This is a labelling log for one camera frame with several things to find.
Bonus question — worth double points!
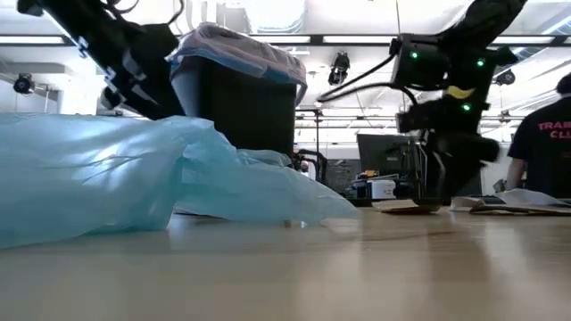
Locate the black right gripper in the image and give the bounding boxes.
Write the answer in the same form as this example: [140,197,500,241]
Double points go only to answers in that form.
[417,97,501,206]

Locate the square brown cardboard piece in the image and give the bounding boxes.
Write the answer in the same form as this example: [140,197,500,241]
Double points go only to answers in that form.
[372,198,443,215]

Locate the white barcode label card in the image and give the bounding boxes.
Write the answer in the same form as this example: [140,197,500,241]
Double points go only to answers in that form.
[450,187,571,210]

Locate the pink translucent trash bag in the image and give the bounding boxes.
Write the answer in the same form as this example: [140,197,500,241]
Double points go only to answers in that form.
[165,21,309,106]

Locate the black trash bin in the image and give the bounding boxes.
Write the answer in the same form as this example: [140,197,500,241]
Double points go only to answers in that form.
[170,55,299,158]

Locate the blue plastic trash bag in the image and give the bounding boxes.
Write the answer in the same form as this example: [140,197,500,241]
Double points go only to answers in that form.
[0,111,360,250]

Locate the dark computer monitor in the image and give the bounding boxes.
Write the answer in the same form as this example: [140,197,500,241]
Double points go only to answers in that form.
[356,133,423,180]

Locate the white box device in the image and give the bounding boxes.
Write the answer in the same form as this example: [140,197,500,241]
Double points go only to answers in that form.
[368,179,397,201]

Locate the person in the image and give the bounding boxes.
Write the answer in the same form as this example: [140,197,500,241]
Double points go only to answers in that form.
[506,73,571,200]

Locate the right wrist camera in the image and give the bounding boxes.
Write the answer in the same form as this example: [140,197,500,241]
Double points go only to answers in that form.
[395,111,429,134]

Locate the black ceiling camera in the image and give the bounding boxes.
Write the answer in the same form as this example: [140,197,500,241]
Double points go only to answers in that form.
[12,72,36,95]
[493,69,517,86]
[327,52,352,86]

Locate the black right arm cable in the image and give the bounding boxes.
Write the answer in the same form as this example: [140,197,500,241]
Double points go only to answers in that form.
[316,53,419,107]

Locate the silver ventilation duct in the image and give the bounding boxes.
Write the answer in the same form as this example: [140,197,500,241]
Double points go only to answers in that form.
[243,0,308,35]

